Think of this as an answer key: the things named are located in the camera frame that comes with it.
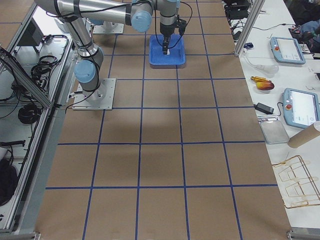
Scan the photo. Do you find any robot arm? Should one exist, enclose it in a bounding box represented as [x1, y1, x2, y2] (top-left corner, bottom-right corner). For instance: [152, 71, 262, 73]
[73, 0, 180, 55]
[35, 0, 155, 110]

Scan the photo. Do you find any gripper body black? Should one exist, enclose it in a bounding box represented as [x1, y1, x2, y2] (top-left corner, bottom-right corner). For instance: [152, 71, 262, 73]
[160, 23, 175, 47]

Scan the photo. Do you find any mango fruit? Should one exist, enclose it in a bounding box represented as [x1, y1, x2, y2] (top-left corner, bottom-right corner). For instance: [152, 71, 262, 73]
[255, 80, 275, 91]

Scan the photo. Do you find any gold wire rack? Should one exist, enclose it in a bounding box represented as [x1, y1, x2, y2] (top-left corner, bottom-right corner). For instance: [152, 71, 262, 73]
[272, 155, 320, 209]

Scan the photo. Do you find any teach pendant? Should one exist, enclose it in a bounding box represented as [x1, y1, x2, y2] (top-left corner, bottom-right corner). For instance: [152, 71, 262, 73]
[269, 37, 306, 65]
[282, 88, 320, 129]

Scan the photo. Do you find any blue plastic tray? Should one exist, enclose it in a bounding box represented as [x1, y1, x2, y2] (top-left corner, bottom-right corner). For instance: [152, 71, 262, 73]
[149, 34, 186, 67]

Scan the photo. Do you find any cardboard tube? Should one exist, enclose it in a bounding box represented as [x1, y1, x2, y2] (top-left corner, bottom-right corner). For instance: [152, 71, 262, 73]
[287, 121, 320, 148]

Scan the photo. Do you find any far teach pendant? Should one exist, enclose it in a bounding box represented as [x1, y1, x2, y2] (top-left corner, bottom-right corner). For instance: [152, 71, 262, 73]
[269, 37, 306, 65]

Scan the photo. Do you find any near teach pendant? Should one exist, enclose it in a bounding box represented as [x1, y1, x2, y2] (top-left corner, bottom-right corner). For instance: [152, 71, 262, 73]
[282, 88, 320, 129]

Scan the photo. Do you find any clear light bulb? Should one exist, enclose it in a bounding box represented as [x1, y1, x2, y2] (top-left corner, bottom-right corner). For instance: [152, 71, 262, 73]
[254, 64, 279, 75]

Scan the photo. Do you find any aluminium frame post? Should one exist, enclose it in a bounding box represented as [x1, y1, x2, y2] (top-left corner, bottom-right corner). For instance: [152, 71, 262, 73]
[234, 0, 265, 57]

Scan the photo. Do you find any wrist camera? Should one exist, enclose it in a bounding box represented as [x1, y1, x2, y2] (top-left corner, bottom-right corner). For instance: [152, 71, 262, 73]
[177, 18, 188, 36]

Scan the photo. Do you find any black power adapter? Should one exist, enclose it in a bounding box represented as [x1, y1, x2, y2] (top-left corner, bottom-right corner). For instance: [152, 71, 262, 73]
[253, 102, 274, 115]

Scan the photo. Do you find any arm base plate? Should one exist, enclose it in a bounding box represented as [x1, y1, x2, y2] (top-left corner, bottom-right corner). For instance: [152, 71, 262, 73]
[92, 21, 125, 35]
[72, 78, 117, 111]

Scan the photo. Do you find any clear plastic lidded box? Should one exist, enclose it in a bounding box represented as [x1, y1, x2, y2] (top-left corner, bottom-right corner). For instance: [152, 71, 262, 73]
[259, 120, 289, 145]

